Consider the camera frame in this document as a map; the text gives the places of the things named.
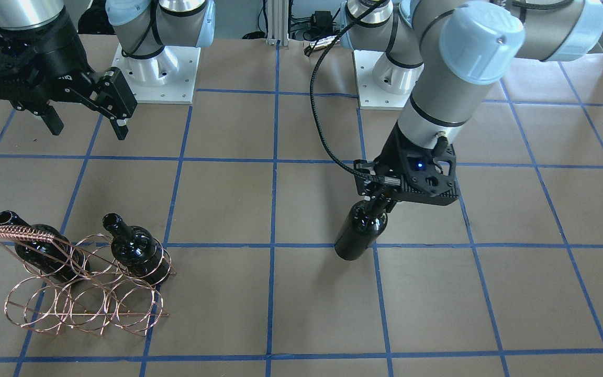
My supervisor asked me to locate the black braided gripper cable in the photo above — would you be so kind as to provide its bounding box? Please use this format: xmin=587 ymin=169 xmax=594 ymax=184
xmin=309 ymin=0 xmax=401 ymax=184

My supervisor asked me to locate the dark wine bottle in basket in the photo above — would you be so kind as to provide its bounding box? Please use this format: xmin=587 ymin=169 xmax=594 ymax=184
xmin=103 ymin=213 xmax=170 ymax=286

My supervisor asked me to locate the dark wine bottle being moved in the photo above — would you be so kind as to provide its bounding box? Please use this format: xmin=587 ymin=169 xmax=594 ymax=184
xmin=333 ymin=198 xmax=388 ymax=261

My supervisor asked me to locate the copper wire wine basket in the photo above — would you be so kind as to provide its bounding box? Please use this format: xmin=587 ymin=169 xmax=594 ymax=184
xmin=0 ymin=225 xmax=170 ymax=337

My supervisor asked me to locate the aluminium frame post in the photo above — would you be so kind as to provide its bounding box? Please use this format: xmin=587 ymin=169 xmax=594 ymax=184
xmin=265 ymin=0 xmax=291 ymax=49

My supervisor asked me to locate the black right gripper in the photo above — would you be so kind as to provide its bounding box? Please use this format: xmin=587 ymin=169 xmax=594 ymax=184
xmin=0 ymin=5 xmax=137 ymax=141

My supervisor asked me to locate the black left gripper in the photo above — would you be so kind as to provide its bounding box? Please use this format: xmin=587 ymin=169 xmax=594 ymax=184
xmin=354 ymin=126 xmax=460 ymax=214

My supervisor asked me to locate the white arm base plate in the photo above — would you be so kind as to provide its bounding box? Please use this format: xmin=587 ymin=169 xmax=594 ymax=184
xmin=353 ymin=50 xmax=417 ymax=110
xmin=113 ymin=45 xmax=203 ymax=105

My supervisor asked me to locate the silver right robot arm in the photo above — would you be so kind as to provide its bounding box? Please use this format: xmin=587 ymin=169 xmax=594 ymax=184
xmin=0 ymin=1 xmax=215 ymax=140

